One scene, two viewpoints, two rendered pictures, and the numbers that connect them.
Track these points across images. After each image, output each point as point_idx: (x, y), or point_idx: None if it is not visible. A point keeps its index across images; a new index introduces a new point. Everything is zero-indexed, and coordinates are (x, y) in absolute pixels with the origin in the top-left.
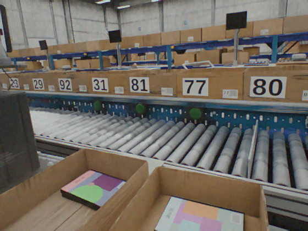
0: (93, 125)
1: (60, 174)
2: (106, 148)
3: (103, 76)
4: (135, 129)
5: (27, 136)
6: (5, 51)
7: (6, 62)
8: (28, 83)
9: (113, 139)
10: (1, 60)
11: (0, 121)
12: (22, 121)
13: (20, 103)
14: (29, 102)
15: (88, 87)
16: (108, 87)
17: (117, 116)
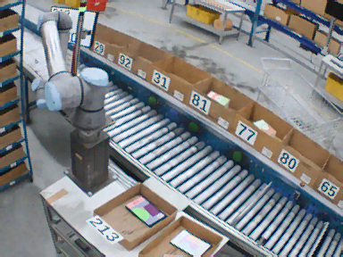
0: (145, 131)
1: (125, 195)
2: (154, 172)
3: (166, 74)
4: (181, 151)
5: (105, 161)
6: (104, 111)
7: (104, 122)
8: None
9: (160, 162)
10: (103, 123)
11: (96, 156)
12: (104, 153)
13: (106, 144)
14: (86, 60)
15: (147, 75)
16: (169, 87)
17: (169, 120)
